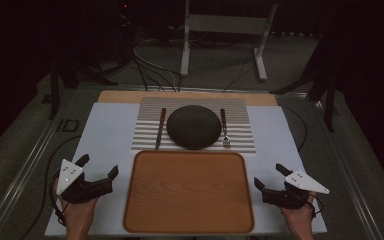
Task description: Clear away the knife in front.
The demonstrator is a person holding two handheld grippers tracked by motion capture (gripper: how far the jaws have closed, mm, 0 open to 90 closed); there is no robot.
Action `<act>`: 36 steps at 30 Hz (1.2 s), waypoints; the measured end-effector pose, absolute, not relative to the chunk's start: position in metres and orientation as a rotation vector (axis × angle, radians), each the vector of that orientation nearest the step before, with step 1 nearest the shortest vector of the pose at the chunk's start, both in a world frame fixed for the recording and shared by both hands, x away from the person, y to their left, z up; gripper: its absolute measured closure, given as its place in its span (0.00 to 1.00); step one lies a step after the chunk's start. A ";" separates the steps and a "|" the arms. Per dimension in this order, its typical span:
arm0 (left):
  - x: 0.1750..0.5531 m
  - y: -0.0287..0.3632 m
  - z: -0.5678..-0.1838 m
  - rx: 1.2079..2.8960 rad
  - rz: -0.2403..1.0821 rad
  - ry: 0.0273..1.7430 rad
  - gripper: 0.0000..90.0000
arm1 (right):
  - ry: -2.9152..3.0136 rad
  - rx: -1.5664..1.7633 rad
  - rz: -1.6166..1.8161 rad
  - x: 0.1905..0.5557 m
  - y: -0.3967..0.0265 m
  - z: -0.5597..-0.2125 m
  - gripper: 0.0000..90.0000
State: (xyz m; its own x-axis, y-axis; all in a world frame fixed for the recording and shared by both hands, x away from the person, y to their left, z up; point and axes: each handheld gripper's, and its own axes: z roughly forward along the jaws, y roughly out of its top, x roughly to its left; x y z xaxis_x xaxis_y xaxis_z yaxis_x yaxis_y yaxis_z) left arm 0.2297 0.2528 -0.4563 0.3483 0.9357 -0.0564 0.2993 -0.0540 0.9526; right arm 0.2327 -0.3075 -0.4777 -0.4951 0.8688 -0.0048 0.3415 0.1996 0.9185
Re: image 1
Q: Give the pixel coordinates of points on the dark round plate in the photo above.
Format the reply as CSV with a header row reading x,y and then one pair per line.
x,y
193,126

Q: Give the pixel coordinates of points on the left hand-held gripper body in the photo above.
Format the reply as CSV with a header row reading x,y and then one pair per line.
x,y
80,190

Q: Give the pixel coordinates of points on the striped placemat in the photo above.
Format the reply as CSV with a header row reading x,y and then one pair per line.
x,y
146,133

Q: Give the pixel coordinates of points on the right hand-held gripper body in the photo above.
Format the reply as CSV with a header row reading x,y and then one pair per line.
x,y
300,186

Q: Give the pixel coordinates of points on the person's left hand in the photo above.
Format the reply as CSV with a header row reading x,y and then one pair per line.
x,y
78,213

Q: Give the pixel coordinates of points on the person's right hand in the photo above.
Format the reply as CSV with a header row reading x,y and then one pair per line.
x,y
298,218

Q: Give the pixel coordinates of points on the grey metal stand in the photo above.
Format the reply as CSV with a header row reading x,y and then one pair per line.
x,y
225,24

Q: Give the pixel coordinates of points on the black tripod stand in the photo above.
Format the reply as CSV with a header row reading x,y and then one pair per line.
x,y
328,100
55,90

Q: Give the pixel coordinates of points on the wooden tray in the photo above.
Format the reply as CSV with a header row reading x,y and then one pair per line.
x,y
189,192

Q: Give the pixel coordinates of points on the metal frame rail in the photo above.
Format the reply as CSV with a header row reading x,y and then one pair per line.
x,y
23,166
350,173

